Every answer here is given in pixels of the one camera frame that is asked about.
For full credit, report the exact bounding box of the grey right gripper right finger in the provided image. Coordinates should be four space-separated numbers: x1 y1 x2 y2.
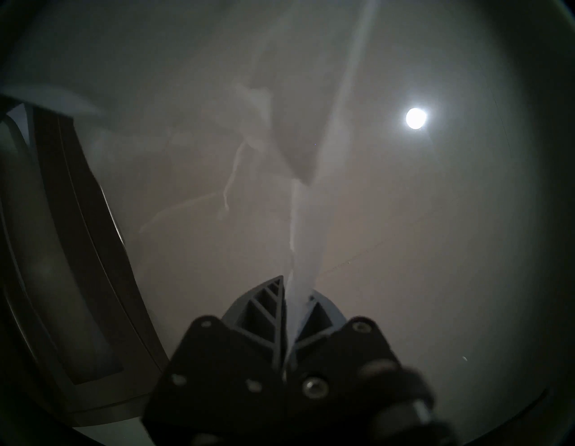
285 290 401 446

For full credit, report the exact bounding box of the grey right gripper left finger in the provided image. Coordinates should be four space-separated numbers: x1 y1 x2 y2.
142 275 289 446

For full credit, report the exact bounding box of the white paper seat cover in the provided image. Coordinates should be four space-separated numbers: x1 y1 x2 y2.
139 0 380 361

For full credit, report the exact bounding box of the stainless steel wall dispenser panel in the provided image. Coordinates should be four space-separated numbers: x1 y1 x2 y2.
0 96 170 428

